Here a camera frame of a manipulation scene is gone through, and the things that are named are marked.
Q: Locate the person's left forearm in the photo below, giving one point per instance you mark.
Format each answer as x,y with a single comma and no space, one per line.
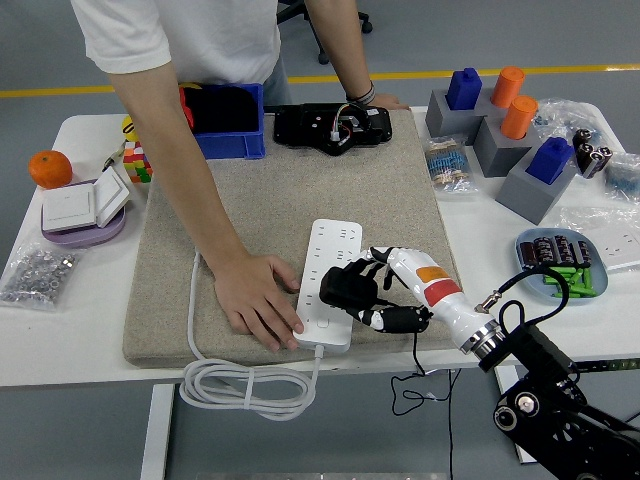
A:
340,50

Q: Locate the blue square peg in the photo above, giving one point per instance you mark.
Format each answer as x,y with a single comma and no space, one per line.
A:
462,90
549,162

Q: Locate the clear plastic bag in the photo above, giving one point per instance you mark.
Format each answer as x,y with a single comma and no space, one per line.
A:
565,117

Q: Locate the bag of silver nuts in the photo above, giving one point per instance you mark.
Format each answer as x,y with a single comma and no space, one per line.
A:
35,275

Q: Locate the person's right hand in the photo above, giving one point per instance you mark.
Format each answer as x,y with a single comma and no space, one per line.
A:
255,300

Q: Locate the clear bag with socket panel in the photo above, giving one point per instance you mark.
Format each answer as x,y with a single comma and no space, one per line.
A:
595,220

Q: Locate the purple dish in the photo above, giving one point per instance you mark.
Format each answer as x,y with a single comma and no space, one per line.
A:
85,239

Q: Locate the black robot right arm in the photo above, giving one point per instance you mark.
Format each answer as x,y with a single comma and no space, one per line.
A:
540,350

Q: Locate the white wall switch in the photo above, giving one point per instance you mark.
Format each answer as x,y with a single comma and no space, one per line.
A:
67,207

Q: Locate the grey wristwatch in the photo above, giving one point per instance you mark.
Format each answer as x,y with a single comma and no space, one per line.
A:
362,94

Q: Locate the person's right forearm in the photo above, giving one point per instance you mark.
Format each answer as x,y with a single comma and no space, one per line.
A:
175,165

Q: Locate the black desk control panel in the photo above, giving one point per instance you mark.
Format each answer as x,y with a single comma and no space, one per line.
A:
615,365

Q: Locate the white power strip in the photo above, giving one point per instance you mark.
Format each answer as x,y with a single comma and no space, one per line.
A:
330,240

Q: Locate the orange fruit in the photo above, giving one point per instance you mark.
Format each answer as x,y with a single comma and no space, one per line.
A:
49,169

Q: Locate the bag of blue resistors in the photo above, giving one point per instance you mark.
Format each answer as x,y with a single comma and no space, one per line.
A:
625,177

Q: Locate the white socket panel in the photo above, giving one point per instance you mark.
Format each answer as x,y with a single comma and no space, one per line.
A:
622,250

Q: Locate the grey holder block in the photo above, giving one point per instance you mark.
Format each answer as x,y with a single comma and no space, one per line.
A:
445,125
525,197
500,155

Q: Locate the black red cloth gloves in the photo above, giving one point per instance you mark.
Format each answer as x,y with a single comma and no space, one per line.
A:
225,110

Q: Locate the black capacitor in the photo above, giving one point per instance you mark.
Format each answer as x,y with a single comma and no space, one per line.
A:
527,254
582,252
545,250
563,249

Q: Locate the person's left hand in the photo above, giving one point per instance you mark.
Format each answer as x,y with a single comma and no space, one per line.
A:
390,102

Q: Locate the green cylindrical cell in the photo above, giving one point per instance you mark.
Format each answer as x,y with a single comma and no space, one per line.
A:
562,272
588,279
578,277
580,291
555,279

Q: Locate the colourful puzzle cube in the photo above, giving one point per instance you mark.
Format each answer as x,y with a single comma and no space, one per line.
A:
137,165

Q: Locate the black office chair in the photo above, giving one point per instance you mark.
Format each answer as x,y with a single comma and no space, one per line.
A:
324,57

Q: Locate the blue plastic bin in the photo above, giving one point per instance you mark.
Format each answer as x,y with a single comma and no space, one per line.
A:
235,145

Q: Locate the grey-brown mat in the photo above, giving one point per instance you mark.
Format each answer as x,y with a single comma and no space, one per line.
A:
310,190

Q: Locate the orange cylinder peg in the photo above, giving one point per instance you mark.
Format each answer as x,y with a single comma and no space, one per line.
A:
518,119
506,87

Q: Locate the light blue plate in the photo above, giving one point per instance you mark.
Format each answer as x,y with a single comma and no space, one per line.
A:
599,270

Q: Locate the black electronic device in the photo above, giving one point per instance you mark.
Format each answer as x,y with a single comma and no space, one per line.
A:
295,125

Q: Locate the black plug adapter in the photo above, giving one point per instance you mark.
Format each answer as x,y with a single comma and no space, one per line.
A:
345,290

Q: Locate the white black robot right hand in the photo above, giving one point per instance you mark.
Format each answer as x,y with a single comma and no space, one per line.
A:
435,280

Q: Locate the small screwdriver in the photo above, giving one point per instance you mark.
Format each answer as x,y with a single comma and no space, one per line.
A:
111,161

